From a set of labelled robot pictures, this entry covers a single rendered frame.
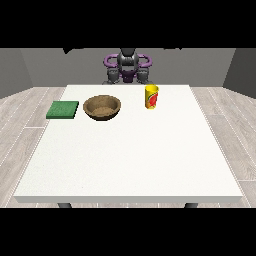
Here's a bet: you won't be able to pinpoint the brown wooden bowl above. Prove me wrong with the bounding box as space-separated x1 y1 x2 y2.
82 94 122 122

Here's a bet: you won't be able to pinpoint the yellow cup with melon print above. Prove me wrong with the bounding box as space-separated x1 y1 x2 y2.
144 84 160 111

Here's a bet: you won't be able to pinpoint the green square pad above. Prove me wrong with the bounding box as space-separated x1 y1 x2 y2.
45 100 80 120

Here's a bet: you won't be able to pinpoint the grey robot trunk purple rings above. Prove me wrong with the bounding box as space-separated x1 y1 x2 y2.
102 47 154 86

